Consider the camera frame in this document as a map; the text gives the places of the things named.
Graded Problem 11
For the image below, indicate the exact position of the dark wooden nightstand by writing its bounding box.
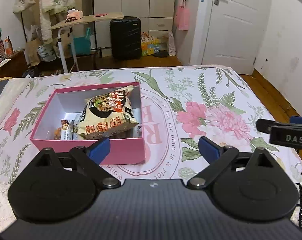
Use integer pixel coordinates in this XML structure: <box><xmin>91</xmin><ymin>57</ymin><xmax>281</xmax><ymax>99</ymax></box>
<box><xmin>0</xmin><ymin>50</ymin><xmax>28</xmax><ymax>78</ymax></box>

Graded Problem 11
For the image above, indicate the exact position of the floral bed sheet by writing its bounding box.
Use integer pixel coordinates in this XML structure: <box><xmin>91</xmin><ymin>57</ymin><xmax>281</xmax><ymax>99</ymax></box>
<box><xmin>0</xmin><ymin>66</ymin><xmax>302</xmax><ymax>232</ymax></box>

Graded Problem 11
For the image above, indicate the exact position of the small white snack bar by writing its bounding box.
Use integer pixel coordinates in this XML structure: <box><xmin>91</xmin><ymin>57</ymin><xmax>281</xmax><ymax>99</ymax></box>
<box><xmin>60</xmin><ymin>120</ymin><xmax>74</xmax><ymax>141</ymax></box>

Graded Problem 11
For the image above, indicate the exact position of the white door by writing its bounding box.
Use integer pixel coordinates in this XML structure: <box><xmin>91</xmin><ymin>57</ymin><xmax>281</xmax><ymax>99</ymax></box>
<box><xmin>202</xmin><ymin>0</ymin><xmax>271</xmax><ymax>74</ymax></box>

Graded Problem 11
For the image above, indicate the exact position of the teal bag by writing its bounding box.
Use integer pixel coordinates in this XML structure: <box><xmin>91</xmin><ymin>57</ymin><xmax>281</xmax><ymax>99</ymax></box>
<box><xmin>73</xmin><ymin>28</ymin><xmax>91</xmax><ymax>55</ymax></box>

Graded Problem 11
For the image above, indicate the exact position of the colourful gift bag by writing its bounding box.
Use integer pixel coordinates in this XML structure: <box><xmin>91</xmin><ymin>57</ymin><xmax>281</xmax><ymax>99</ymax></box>
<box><xmin>141</xmin><ymin>32</ymin><xmax>160</xmax><ymax>56</ymax></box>

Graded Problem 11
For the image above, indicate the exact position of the white folding side table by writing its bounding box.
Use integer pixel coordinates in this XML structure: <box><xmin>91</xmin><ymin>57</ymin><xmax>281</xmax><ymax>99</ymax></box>
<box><xmin>50</xmin><ymin>11</ymin><xmax>125</xmax><ymax>74</ymax></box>

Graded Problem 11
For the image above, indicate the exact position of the pink hanging bag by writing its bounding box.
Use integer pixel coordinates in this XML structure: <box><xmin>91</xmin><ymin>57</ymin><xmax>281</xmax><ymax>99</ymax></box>
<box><xmin>174</xmin><ymin>0</ymin><xmax>190</xmax><ymax>31</ymax></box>

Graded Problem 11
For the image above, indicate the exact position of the pink cardboard box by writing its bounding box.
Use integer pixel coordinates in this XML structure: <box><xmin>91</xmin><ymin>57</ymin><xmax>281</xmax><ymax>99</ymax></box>
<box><xmin>30</xmin><ymin>82</ymin><xmax>146</xmax><ymax>165</ymax></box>

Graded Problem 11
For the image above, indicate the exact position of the black suitcase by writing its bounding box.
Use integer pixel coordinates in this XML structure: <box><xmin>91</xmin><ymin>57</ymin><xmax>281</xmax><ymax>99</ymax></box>
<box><xmin>109</xmin><ymin>16</ymin><xmax>142</xmax><ymax>61</ymax></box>

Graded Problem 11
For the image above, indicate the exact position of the clear bag of coated peanuts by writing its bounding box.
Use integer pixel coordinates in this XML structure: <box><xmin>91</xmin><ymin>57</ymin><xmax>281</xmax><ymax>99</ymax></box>
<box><xmin>54</xmin><ymin>127</ymin><xmax>62</xmax><ymax>140</ymax></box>

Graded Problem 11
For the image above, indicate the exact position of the white fluffy garment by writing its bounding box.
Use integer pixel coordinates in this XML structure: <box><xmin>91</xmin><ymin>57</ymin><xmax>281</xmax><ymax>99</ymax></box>
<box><xmin>39</xmin><ymin>0</ymin><xmax>76</xmax><ymax>43</ymax></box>

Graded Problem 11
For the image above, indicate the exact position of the white wardrobe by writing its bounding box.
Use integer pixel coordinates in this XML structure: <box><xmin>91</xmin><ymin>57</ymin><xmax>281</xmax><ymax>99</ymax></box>
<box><xmin>94</xmin><ymin>0</ymin><xmax>175</xmax><ymax>38</ymax></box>

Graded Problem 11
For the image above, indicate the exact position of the beige noodle snack bag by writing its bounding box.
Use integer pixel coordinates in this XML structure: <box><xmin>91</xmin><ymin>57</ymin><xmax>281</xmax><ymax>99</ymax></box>
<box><xmin>77</xmin><ymin>85</ymin><xmax>139</xmax><ymax>140</ymax></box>

